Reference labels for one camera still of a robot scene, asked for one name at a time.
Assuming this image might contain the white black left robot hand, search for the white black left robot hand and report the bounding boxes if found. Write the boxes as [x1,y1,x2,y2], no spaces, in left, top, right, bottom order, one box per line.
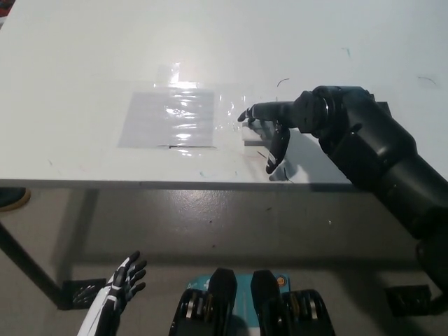
[76,250,148,336]

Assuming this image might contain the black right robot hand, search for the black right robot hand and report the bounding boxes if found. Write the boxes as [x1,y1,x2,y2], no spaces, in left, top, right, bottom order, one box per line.
[237,88,330,175]

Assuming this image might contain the white wall rocker switch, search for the white wall rocker switch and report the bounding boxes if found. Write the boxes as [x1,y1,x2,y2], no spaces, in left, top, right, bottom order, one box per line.
[241,118,274,148]

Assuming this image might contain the black tape square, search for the black tape square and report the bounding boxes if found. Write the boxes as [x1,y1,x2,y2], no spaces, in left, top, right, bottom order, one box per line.
[374,100,392,118]

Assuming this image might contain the clear plastic film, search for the clear plastic film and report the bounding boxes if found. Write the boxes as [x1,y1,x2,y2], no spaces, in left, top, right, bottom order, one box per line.
[214,91,248,136]

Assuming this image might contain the black metal table leg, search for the black metal table leg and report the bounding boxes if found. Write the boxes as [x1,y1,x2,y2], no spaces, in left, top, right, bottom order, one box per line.
[0,219,69,311]

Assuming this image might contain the black round object tan rim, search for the black round object tan rim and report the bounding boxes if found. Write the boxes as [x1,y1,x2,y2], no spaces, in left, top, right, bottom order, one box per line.
[0,187,31,213]

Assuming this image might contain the grey laminated sheet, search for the grey laminated sheet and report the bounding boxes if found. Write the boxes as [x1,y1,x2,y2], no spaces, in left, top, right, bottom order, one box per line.
[117,91,216,150]

